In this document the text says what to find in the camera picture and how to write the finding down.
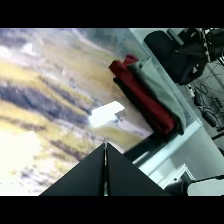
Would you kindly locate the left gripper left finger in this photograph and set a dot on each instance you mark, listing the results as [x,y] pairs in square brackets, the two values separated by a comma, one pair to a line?
[85,176]

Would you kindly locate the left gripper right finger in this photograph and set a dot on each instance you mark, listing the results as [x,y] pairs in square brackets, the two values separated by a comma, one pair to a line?
[128,176]

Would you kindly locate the grey-green garment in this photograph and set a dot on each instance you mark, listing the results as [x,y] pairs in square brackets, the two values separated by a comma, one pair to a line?
[163,93]

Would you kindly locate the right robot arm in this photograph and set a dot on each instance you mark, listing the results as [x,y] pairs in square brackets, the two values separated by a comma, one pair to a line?
[206,188]

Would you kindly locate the red T-shirt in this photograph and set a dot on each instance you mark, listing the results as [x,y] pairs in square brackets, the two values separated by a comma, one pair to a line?
[143,96]

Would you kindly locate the black office chair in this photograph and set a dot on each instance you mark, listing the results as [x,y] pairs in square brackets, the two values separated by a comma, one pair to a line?
[173,53]

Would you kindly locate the silver frame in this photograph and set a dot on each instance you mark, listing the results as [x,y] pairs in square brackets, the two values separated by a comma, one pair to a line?
[173,146]

